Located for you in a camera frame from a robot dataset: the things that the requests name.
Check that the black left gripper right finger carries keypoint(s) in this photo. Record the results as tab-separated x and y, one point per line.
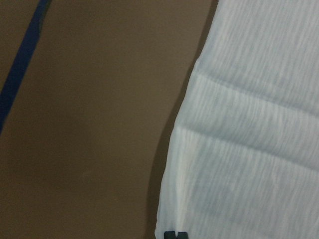
182	235

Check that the light blue button-up shirt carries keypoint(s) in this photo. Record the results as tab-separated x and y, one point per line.
243	156

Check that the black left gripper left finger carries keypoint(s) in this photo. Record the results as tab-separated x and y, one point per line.
169	235

